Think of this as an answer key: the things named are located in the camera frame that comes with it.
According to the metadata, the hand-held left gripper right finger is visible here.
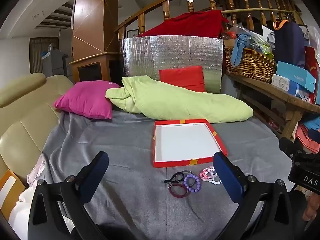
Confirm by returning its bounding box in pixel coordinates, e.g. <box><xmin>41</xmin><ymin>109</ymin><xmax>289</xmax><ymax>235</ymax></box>
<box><xmin>213</xmin><ymin>152</ymin><xmax>307</xmax><ymax>240</ymax></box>

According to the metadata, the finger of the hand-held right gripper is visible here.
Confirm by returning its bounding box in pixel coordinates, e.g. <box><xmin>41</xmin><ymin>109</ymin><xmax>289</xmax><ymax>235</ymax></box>
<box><xmin>278</xmin><ymin>137</ymin><xmax>303</xmax><ymax>160</ymax></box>

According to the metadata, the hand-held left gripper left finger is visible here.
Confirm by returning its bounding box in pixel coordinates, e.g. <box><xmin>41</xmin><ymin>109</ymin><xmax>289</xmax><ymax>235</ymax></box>
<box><xmin>27</xmin><ymin>151</ymin><xmax>110</xmax><ymax>240</ymax></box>

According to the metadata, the purple beaded bracelet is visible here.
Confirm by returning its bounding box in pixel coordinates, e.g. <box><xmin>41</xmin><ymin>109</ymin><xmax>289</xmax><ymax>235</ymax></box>
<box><xmin>183</xmin><ymin>174</ymin><xmax>202</xmax><ymax>193</ymax></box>

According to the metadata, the thin dark grey bracelet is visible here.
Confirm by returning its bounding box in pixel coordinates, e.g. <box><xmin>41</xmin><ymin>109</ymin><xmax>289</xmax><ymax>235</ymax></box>
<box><xmin>164</xmin><ymin>170</ymin><xmax>195</xmax><ymax>186</ymax></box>

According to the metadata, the red shallow cardboard box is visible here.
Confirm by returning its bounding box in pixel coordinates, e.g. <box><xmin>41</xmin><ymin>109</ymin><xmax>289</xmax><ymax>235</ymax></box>
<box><xmin>151</xmin><ymin>119</ymin><xmax>228</xmax><ymax>168</ymax></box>

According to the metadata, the dark red bracelet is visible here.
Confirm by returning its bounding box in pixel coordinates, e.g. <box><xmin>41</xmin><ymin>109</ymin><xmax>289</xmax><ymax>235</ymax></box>
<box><xmin>168</xmin><ymin>183</ymin><xmax>188</xmax><ymax>198</ymax></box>

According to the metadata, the person's right hand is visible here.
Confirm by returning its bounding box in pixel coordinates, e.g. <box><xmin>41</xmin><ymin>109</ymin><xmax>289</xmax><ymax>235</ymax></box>
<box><xmin>302</xmin><ymin>190</ymin><xmax>320</xmax><ymax>222</ymax></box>

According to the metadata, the pile of folded clothes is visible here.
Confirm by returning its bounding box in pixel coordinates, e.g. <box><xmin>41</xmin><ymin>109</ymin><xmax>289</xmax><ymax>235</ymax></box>
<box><xmin>295</xmin><ymin>117</ymin><xmax>320</xmax><ymax>155</ymax></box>

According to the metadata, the grey blanket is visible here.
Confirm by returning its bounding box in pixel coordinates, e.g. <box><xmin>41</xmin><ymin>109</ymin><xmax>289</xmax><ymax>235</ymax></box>
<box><xmin>37</xmin><ymin>110</ymin><xmax>300</xmax><ymax>240</ymax></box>

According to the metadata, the wooden bench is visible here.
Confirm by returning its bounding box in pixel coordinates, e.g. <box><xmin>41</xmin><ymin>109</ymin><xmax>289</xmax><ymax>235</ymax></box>
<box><xmin>225</xmin><ymin>70</ymin><xmax>320</xmax><ymax>140</ymax></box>

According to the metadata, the pale pink cloth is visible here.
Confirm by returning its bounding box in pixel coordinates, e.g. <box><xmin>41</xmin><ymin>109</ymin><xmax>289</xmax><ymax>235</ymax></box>
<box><xmin>26</xmin><ymin>155</ymin><xmax>47</xmax><ymax>188</ymax></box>

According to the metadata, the white patterned box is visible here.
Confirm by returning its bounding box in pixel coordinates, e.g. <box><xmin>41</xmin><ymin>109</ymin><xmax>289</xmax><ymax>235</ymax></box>
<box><xmin>271</xmin><ymin>74</ymin><xmax>300</xmax><ymax>96</ymax></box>

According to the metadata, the light blue cardboard box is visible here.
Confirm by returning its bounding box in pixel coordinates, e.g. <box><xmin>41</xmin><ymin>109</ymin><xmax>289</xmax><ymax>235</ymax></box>
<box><xmin>276</xmin><ymin>61</ymin><xmax>317</xmax><ymax>93</ymax></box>

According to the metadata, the magenta pillow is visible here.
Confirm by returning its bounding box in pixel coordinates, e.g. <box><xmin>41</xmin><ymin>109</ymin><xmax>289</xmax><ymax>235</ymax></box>
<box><xmin>53</xmin><ymin>80</ymin><xmax>122</xmax><ymax>120</ymax></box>

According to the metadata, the white cloth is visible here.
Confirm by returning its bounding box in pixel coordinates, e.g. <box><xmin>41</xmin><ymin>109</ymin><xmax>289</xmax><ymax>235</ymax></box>
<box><xmin>9</xmin><ymin>187</ymin><xmax>75</xmax><ymax>240</ymax></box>

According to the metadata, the orange cardboard box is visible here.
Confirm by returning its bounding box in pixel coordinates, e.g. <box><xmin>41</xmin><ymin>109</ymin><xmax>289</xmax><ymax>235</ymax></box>
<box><xmin>0</xmin><ymin>169</ymin><xmax>26</xmax><ymax>220</ymax></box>

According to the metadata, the red paper bag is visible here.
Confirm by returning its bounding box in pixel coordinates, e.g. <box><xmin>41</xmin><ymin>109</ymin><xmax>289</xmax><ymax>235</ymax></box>
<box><xmin>304</xmin><ymin>46</ymin><xmax>320</xmax><ymax>103</ymax></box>

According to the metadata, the beige leather sofa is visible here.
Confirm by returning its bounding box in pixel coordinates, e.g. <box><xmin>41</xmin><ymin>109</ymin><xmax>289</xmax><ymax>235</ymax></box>
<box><xmin>0</xmin><ymin>72</ymin><xmax>75</xmax><ymax>183</ymax></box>

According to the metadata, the wicker basket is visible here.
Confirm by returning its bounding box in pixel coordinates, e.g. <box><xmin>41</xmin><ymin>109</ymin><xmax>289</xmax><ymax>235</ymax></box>
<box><xmin>224</xmin><ymin>46</ymin><xmax>277</xmax><ymax>83</ymax></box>

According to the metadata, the light green quilt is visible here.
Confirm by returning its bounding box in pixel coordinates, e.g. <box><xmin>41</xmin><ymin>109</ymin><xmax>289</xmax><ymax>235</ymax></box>
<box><xmin>105</xmin><ymin>76</ymin><xmax>254</xmax><ymax>124</ymax></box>

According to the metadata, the navy backpack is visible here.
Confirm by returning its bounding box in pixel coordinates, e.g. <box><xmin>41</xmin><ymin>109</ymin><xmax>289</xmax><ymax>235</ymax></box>
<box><xmin>273</xmin><ymin>20</ymin><xmax>306</xmax><ymax>68</ymax></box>

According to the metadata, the clear plastic bag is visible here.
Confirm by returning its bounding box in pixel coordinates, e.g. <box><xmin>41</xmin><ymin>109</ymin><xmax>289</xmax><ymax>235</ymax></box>
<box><xmin>229</xmin><ymin>25</ymin><xmax>275</xmax><ymax>58</ymax></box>

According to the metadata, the wooden cabinet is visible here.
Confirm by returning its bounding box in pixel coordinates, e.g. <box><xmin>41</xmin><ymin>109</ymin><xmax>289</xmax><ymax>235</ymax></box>
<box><xmin>69</xmin><ymin>52</ymin><xmax>121</xmax><ymax>84</ymax></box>

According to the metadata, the blue cloth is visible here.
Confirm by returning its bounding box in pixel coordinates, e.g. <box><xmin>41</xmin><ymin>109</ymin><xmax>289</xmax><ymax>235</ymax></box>
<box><xmin>230</xmin><ymin>33</ymin><xmax>252</xmax><ymax>67</ymax></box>

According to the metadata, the red cushion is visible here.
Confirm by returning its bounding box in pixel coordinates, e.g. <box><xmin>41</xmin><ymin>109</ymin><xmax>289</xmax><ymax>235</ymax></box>
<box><xmin>159</xmin><ymin>65</ymin><xmax>206</xmax><ymax>93</ymax></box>

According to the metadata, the grey appliance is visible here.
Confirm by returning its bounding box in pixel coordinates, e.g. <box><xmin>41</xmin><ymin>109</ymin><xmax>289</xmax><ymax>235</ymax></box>
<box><xmin>41</xmin><ymin>49</ymin><xmax>67</xmax><ymax>78</ymax></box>

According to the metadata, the silver foil board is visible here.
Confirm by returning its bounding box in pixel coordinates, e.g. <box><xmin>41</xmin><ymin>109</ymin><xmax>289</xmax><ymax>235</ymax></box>
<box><xmin>119</xmin><ymin>35</ymin><xmax>224</xmax><ymax>93</ymax></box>

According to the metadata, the red cloth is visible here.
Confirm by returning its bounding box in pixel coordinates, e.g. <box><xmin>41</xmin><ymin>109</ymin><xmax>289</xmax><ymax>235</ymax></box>
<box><xmin>140</xmin><ymin>10</ymin><xmax>230</xmax><ymax>38</ymax></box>

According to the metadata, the brown wooden pillar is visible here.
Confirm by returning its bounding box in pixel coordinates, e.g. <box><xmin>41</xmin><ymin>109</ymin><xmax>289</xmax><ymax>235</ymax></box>
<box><xmin>72</xmin><ymin>0</ymin><xmax>120</xmax><ymax>55</ymax></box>

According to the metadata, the wooden stair railing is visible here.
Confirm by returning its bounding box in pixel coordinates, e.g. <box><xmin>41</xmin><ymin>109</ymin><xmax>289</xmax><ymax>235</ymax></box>
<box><xmin>114</xmin><ymin>0</ymin><xmax>304</xmax><ymax>40</ymax></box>

